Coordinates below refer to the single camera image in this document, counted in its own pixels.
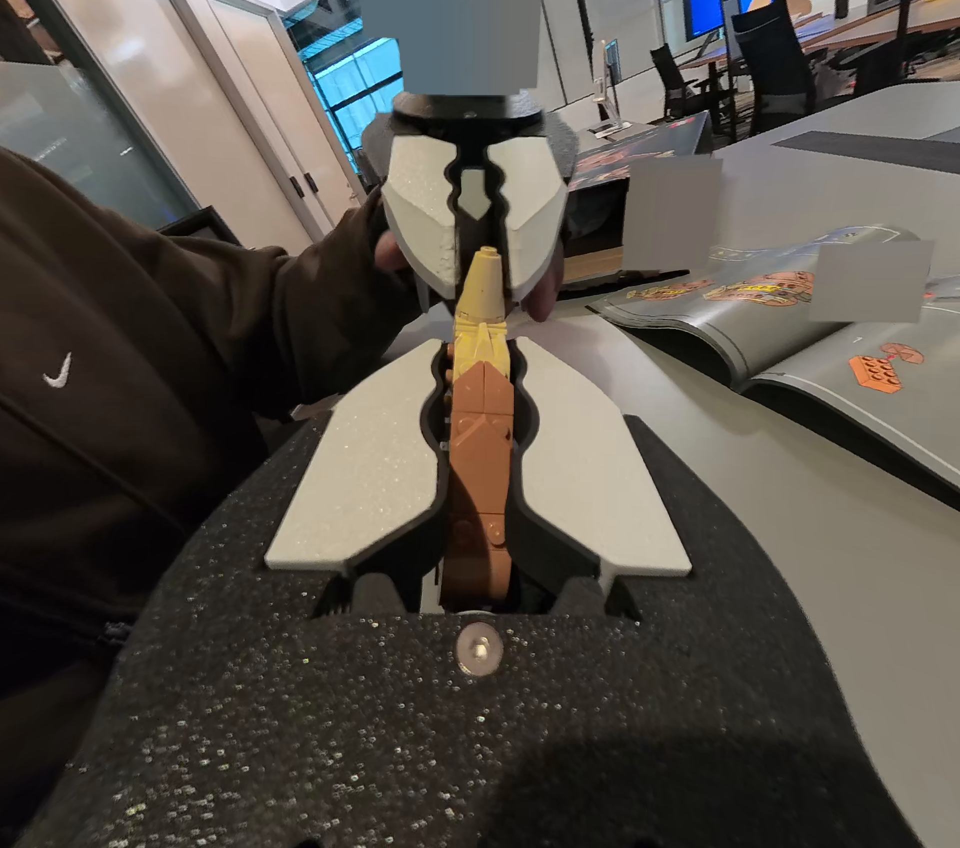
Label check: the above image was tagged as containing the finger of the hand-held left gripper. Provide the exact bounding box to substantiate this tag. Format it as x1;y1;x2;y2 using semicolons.
381;135;460;300
487;137;570;304

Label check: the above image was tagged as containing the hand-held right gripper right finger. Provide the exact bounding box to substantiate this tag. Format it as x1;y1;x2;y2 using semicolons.
508;336;693;579

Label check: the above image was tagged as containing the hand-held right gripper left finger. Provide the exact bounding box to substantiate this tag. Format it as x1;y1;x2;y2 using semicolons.
264;338;451;575

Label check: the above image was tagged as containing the small cone toy brick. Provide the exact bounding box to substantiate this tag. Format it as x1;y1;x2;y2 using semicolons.
459;246;505;323

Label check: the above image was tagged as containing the brown toy brick assembly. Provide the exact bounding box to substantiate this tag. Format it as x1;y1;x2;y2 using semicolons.
441;319;519;613

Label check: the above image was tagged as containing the person's left forearm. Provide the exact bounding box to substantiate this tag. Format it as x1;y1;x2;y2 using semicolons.
255;188;421;422

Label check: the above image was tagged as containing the grey desk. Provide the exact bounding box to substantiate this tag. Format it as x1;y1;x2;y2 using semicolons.
375;81;960;848

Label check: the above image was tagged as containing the person's left hand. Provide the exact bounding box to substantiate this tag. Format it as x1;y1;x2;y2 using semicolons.
373;227;565;326

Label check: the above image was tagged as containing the printed toy box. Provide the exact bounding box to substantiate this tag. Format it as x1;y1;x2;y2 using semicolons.
562;110;714;260

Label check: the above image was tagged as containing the silver desktop monitor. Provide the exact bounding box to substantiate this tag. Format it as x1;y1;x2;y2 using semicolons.
592;38;631;133

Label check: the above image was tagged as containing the black office chair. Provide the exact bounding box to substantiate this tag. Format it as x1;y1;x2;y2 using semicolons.
731;0;819;133
649;43;732;122

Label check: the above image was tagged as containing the grey instruction booklet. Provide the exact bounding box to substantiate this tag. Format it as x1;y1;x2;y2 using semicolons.
585;225;960;489

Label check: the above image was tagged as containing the person's brown jacket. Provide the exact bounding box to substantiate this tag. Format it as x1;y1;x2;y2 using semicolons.
0;146;301;848

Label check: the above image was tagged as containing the long office table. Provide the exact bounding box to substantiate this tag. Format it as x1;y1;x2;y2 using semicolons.
686;0;960;84

